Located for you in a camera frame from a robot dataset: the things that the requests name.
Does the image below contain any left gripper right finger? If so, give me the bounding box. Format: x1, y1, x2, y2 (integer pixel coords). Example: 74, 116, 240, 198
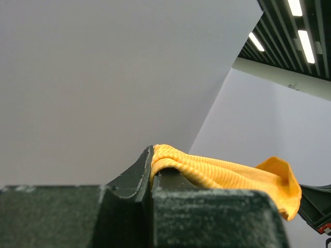
152, 169, 290, 247

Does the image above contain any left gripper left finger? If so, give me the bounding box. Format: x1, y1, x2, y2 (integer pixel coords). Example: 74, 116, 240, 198
1, 146, 154, 247

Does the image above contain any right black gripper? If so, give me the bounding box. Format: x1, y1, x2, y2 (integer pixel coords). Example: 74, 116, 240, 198
298, 184, 331, 235

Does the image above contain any orange pillowcase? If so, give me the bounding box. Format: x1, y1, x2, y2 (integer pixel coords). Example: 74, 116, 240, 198
150, 144, 302, 221

